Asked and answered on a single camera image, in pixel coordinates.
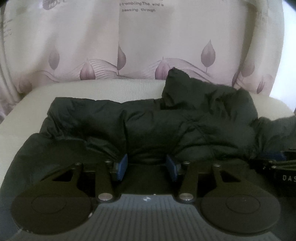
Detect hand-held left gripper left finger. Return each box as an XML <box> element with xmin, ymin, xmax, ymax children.
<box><xmin>41</xmin><ymin>153</ymin><xmax>129</xmax><ymax>205</ymax></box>

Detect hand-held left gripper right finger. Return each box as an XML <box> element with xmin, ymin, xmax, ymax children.
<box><xmin>166</xmin><ymin>154</ymin><xmax>254</xmax><ymax>205</ymax></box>

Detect leaf print curtain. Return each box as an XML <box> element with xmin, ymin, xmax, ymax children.
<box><xmin>0</xmin><ymin>0</ymin><xmax>285</xmax><ymax>117</ymax></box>

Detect black jacket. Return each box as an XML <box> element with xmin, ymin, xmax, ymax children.
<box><xmin>0</xmin><ymin>67</ymin><xmax>296</xmax><ymax>210</ymax></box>

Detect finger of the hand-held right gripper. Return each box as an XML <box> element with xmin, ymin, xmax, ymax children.
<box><xmin>250</xmin><ymin>150</ymin><xmax>296</xmax><ymax>173</ymax></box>

